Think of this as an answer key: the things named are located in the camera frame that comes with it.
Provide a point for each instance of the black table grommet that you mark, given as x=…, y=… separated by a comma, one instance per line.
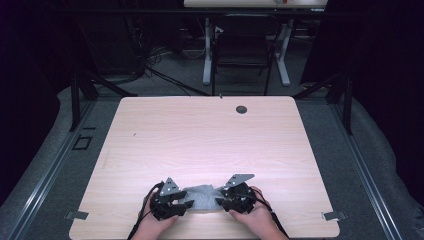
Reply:
x=241, y=109

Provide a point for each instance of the person's left hand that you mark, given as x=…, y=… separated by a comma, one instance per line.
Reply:
x=153, y=226

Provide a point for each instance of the white-legged desk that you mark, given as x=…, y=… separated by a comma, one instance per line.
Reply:
x=207, y=60

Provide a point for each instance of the grey felt floor cover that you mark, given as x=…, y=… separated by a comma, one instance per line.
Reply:
x=316, y=150

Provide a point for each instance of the grey metal table bracket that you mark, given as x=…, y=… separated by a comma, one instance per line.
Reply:
x=334, y=216
x=77, y=215

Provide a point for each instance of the grey ankle sock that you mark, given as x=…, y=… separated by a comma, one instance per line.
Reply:
x=203, y=196

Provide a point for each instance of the black chair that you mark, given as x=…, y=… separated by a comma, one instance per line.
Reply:
x=243, y=46

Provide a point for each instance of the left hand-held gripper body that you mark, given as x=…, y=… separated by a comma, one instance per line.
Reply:
x=165, y=206

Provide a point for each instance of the black metal frame stand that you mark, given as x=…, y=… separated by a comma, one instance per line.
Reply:
x=75, y=100
x=348, y=103

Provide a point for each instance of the aluminium floor rail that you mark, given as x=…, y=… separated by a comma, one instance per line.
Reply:
x=53, y=173
x=363, y=173

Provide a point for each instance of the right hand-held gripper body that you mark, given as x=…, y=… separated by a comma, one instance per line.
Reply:
x=241, y=198

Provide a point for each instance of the person's right hand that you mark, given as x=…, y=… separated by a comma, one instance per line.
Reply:
x=256, y=220

